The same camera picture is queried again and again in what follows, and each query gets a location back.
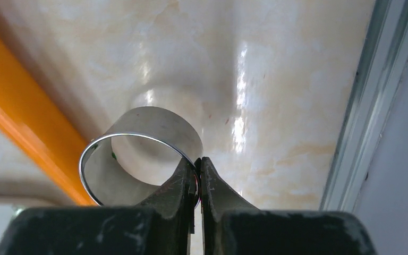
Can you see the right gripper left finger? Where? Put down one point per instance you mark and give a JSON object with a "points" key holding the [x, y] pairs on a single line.
{"points": [[160, 224]]}

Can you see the small round metal cup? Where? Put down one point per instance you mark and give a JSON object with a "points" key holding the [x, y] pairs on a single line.
{"points": [[136, 155]]}

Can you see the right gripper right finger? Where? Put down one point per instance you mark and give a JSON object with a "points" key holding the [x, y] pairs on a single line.
{"points": [[232, 225]]}

